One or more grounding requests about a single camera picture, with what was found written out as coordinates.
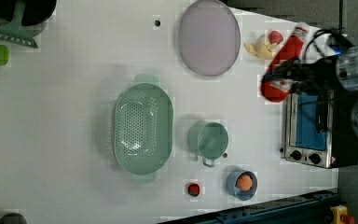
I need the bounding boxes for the silver black toaster oven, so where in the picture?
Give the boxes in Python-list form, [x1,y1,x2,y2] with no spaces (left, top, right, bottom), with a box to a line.
[281,91,358,169]

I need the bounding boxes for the green slotted spatula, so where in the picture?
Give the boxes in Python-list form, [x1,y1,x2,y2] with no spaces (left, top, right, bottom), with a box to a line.
[0,0,38,49]

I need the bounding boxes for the black cable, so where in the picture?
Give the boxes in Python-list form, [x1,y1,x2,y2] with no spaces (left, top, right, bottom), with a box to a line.
[302,28,352,62]

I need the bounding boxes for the red plush ketchup bottle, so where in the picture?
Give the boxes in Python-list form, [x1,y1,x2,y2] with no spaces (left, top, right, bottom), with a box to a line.
[259,22,310,103]

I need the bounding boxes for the black pot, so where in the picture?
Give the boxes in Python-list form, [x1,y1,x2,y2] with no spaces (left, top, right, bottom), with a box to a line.
[0,0,57,26]

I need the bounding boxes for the green oval strainer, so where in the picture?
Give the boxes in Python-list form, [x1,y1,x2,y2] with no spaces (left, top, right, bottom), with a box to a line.
[112,75,173,185]

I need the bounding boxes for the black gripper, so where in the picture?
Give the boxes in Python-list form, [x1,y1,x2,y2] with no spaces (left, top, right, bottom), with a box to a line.
[262,57,342,93]

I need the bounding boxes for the dark round object bottom left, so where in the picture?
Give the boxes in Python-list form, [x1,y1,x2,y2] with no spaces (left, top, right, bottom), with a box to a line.
[0,213,27,224]

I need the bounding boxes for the red toy fruit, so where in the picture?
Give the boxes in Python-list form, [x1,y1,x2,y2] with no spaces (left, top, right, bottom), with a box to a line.
[268,31,283,44]

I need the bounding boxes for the orange toy fruit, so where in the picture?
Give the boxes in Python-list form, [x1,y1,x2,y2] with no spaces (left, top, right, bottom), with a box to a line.
[237,175,253,191]

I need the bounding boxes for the yellow red emergency button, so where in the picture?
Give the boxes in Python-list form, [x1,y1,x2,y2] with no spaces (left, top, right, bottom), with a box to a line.
[330,205,356,224]

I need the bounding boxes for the green mug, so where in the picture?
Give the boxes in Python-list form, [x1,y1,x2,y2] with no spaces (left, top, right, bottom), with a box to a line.
[187,120,229,168]

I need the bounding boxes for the peeled toy banana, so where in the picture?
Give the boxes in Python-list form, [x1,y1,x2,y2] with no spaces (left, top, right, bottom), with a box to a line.
[244,35,277,60]

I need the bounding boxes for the blue cup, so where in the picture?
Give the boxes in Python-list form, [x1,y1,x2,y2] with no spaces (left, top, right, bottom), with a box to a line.
[227,169,257,201]

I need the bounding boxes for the lilac round plate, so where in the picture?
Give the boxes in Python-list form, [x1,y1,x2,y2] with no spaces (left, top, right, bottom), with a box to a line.
[178,0,241,76]

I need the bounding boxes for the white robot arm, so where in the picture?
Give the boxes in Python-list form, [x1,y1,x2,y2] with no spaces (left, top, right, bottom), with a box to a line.
[260,46,358,137]

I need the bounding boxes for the red toy strawberry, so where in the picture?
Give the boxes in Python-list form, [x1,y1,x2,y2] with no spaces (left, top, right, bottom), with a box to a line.
[187,183,200,197]

